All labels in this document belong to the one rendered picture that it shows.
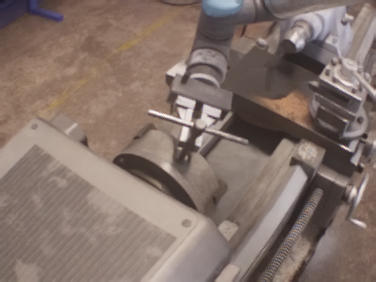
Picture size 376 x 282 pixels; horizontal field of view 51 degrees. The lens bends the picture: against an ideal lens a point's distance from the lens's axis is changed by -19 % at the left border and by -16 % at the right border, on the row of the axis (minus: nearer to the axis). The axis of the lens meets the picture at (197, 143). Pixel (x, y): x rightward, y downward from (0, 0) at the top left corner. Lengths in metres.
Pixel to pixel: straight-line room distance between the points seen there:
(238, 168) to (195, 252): 0.94
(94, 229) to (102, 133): 2.06
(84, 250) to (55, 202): 0.11
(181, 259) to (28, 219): 0.27
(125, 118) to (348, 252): 1.60
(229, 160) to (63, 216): 1.00
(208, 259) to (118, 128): 2.10
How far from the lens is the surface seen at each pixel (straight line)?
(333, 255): 2.35
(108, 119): 2.83
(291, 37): 1.58
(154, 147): 0.98
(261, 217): 1.34
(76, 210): 0.74
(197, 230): 0.71
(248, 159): 1.65
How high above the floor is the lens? 1.93
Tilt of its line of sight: 46 degrees down
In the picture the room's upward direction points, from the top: 4 degrees clockwise
